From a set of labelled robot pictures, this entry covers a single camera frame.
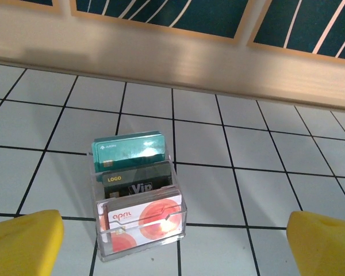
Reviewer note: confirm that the white red card stack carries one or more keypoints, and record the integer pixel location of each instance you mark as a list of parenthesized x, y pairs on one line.
[(138, 218)]

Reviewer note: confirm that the black VIP card stack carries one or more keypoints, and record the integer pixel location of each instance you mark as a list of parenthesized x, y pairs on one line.
[(138, 179)]

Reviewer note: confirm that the teal card stack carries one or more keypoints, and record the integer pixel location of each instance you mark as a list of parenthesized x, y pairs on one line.
[(126, 152)]

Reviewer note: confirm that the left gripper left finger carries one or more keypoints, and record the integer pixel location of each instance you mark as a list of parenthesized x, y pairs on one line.
[(20, 244)]

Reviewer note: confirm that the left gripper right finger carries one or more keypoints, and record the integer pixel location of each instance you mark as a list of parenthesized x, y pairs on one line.
[(327, 247)]

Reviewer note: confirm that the teal and pink box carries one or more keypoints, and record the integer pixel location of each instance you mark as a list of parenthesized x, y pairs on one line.
[(172, 235)]

